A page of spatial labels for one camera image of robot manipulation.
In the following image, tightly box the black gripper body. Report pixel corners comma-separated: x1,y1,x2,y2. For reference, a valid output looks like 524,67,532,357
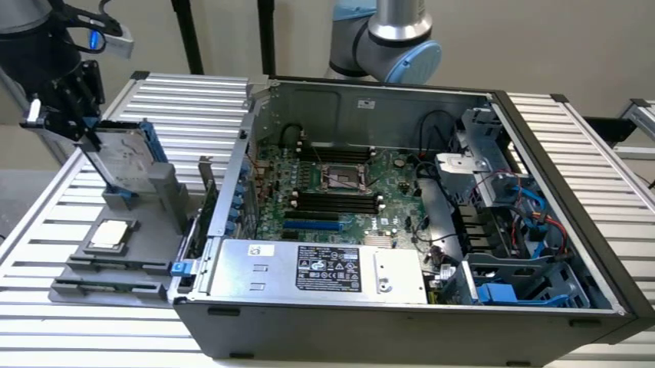
28,59,108,142

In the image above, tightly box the hard disk with blue caddy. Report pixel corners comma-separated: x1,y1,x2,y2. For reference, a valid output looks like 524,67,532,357
81,118,165,201

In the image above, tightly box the grey metal disk bay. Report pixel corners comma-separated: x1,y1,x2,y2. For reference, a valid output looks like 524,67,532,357
433,107,533,208

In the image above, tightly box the silver CPU chip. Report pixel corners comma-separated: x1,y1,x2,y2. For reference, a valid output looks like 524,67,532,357
89,218,129,249

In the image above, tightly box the grey parts rack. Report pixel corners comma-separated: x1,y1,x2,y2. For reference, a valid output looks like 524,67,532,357
48,164,190,306

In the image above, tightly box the black upright pole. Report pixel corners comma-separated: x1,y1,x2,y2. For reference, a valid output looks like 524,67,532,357
257,0,278,76
172,0,206,76

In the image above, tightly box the black expansion slot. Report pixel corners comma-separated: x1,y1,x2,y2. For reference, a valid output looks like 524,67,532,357
282,209,340,222

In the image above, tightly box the black RAM slot bank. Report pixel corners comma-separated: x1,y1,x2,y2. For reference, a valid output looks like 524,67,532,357
288,190,385,215
296,142,373,165

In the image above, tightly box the blue expansion slot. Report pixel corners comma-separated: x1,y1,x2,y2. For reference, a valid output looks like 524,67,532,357
282,219,341,232

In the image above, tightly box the CPU socket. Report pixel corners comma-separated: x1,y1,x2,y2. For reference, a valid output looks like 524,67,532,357
317,163,372,192

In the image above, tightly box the green motherboard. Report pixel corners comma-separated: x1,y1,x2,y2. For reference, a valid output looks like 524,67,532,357
252,143,451,256

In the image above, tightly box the silver power supply unit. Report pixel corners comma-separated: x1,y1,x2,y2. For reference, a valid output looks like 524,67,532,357
206,239,429,306

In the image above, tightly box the black air shroud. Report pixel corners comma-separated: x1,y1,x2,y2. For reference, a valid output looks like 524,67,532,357
415,176,464,254

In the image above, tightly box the black open PC case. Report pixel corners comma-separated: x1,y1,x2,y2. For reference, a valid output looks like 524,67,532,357
170,74,640,361

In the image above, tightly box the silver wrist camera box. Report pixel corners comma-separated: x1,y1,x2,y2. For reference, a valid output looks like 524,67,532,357
102,29,136,61

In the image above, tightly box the black looped cable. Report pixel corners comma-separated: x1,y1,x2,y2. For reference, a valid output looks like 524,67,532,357
415,109,459,158
278,122,304,149

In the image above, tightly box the blue data wire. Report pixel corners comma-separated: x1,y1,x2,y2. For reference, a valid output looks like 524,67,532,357
503,179,552,265

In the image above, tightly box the blue drive tray handle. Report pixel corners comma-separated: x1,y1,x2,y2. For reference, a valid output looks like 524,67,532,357
473,282,519,306

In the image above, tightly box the red power wire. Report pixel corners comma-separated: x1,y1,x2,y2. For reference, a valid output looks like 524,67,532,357
468,171,569,265

